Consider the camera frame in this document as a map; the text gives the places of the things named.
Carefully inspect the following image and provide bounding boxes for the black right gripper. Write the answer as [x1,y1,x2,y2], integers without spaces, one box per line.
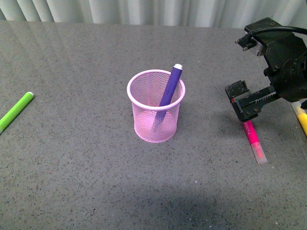
[225,31,307,122]

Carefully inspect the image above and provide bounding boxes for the pink pen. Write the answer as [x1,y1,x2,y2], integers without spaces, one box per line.
[242,121,268,164]

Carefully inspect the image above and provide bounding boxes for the purple pen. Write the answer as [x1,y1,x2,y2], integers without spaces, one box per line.
[153,64,183,130]

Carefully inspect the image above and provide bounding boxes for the pink mesh cup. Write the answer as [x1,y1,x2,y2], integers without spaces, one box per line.
[127,69,186,143]

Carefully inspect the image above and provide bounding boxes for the yellow pen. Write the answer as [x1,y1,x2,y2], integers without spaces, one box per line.
[291,101,307,135]

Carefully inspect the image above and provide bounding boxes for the white curtain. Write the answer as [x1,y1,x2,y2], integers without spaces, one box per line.
[0,0,307,28]

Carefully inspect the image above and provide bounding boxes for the green pen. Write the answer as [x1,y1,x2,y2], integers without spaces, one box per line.
[0,92,34,134]

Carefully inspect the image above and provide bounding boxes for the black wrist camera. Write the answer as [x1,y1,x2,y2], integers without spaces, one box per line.
[235,17,293,56]

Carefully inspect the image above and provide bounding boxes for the black camera cable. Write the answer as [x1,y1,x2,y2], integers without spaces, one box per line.
[247,26,307,37]

